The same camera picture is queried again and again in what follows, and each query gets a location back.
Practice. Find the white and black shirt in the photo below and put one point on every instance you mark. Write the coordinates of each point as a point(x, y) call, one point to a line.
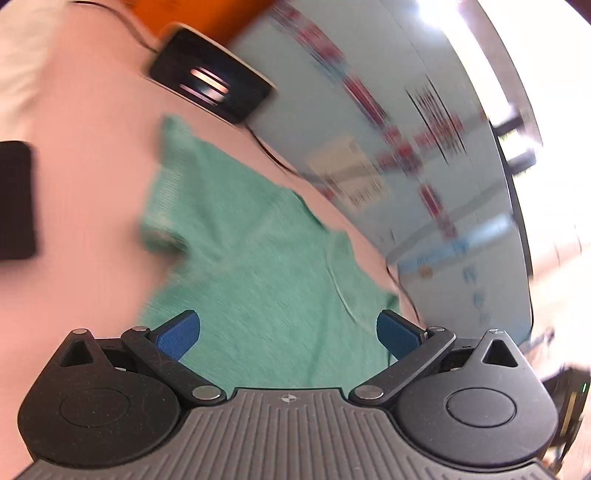
point(16, 198)

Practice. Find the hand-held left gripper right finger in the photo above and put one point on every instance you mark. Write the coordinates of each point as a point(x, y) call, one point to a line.
point(397, 337)

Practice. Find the teal green shirt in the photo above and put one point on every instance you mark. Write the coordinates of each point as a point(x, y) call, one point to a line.
point(258, 277)

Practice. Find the orange cardboard box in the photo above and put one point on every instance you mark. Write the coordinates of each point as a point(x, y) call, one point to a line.
point(198, 11)

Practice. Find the blue box with red print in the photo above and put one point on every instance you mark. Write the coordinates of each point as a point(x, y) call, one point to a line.
point(369, 69)

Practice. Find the smartphone in white case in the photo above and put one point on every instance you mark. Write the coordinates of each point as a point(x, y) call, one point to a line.
point(207, 74)

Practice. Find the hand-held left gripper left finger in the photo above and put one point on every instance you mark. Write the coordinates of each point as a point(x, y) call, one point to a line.
point(180, 334)

